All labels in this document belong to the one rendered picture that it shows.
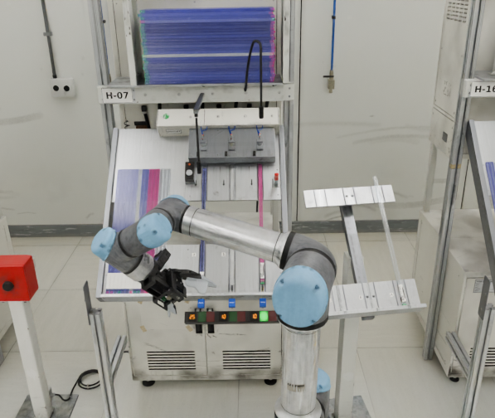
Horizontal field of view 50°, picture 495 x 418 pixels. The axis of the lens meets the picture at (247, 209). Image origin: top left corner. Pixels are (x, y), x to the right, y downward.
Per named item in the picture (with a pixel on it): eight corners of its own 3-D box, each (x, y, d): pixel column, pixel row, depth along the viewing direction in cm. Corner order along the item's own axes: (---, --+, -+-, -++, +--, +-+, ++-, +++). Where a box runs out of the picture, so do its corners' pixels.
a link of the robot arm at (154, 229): (167, 200, 130) (135, 217, 135) (144, 218, 120) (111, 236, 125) (184, 226, 131) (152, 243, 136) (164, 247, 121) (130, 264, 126)
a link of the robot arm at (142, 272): (122, 259, 138) (144, 241, 136) (135, 267, 141) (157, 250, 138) (121, 279, 132) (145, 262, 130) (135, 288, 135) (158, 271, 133)
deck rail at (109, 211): (105, 302, 197) (100, 298, 191) (99, 302, 197) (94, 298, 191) (121, 135, 225) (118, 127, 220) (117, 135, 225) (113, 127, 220)
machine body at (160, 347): (283, 390, 248) (284, 274, 224) (133, 391, 249) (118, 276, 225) (277, 309, 308) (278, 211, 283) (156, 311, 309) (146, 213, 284)
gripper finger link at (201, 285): (218, 299, 143) (184, 297, 141) (215, 283, 148) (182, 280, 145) (220, 291, 142) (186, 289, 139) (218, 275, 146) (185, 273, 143)
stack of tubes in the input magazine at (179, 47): (275, 82, 206) (275, 7, 195) (143, 85, 206) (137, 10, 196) (274, 76, 217) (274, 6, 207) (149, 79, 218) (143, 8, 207)
